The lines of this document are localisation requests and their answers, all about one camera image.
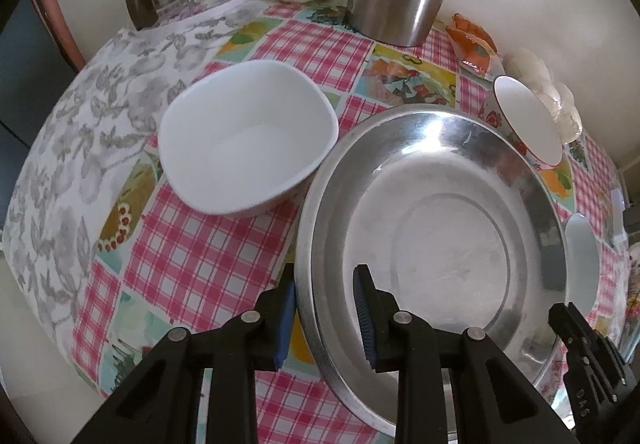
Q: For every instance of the stainless steel basin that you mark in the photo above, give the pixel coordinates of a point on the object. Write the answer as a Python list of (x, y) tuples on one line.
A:
[(440, 204)]

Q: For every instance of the pink board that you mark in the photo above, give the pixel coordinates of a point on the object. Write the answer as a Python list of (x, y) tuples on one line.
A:
[(60, 24)]

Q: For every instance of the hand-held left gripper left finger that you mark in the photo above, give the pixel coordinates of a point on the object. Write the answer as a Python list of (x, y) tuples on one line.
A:
[(284, 324)]

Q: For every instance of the bag of white buns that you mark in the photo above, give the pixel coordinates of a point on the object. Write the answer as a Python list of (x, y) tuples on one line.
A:
[(550, 89)]

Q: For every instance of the white square bowl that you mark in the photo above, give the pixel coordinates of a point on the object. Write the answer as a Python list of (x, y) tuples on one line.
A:
[(250, 134)]

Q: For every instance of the white round tray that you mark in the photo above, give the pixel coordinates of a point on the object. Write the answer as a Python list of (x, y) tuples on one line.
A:
[(225, 6)]

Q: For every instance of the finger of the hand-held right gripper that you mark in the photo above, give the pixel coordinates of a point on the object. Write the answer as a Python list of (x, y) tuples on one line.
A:
[(575, 331)]

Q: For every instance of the dark grey cabinet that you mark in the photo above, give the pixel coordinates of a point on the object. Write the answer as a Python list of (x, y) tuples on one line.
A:
[(30, 89)]

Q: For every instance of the strawberry print bowl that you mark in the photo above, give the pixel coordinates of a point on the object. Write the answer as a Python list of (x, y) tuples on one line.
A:
[(525, 119)]

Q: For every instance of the grey floral cloth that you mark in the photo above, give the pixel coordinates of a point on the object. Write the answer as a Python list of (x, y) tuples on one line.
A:
[(75, 149)]

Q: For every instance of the white plastic item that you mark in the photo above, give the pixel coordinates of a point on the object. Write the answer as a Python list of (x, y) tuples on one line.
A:
[(619, 214)]

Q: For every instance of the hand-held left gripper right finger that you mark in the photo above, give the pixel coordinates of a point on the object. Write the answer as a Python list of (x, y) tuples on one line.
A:
[(364, 319)]

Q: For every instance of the floral pink-rimmed plate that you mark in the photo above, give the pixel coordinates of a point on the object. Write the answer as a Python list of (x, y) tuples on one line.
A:
[(582, 264)]

